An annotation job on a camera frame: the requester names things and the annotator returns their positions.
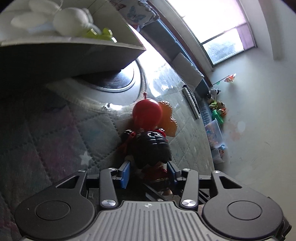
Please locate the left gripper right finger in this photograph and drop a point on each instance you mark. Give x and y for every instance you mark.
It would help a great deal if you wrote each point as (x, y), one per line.
(185, 184)

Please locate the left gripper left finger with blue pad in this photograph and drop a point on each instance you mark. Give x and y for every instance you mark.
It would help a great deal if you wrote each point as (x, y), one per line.
(109, 180)

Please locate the black-haired doll figurine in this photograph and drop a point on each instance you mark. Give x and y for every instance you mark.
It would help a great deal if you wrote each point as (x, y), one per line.
(150, 152)

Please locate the orange peanut toy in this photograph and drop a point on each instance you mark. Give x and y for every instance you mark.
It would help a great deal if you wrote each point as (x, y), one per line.
(168, 123)

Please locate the red round toy figure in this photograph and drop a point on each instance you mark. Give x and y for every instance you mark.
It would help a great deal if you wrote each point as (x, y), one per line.
(146, 114)

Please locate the grey remote control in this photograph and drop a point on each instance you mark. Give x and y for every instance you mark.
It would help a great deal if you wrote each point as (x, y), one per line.
(191, 100)

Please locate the toy pile on floor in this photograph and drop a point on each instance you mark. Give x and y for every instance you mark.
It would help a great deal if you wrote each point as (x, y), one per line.
(217, 108)

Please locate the black round cooktop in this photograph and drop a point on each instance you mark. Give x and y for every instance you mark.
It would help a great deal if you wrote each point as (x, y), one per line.
(110, 81)

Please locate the blue sofa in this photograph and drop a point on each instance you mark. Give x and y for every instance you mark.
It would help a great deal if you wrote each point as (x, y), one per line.
(169, 46)

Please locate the green toy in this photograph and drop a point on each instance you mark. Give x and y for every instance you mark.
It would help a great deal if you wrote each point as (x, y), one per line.
(105, 34)

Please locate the grey cardboard box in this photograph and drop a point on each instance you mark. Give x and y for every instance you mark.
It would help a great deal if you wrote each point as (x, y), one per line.
(43, 54)

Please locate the window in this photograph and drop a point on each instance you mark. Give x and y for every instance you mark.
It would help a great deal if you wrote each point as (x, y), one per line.
(213, 30)

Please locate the butterfly print cushion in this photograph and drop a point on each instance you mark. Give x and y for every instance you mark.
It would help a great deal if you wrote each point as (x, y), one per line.
(137, 13)

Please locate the white plush toy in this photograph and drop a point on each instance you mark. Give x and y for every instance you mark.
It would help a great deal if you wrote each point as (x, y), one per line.
(69, 22)

